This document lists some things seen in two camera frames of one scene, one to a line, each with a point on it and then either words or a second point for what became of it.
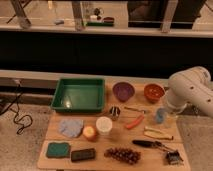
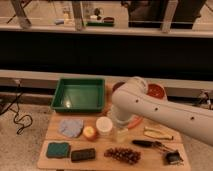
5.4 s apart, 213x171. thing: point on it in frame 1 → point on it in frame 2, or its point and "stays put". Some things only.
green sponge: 58,150 stays put
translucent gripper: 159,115 → 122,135
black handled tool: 153,144 stays put
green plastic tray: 79,95 stays put
